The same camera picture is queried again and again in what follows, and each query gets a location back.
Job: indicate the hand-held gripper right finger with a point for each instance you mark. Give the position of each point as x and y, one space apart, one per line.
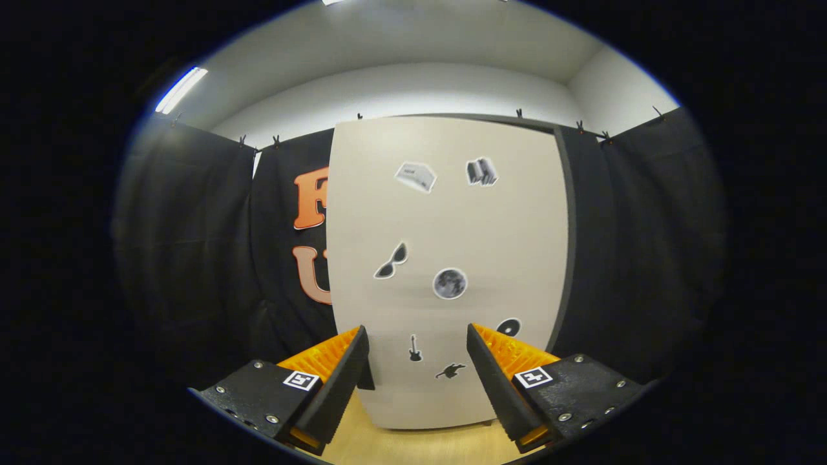
497 394

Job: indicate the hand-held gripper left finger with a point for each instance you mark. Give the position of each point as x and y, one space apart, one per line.
342 387

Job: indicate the beige shoe cabinet door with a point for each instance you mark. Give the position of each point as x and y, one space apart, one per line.
452 226

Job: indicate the black backdrop cloth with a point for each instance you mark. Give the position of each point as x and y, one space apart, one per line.
194 258

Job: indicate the row of black cloth clips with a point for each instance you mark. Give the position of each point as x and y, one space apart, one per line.
276 141

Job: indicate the ceiling tube light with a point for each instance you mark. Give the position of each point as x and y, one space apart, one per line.
181 90

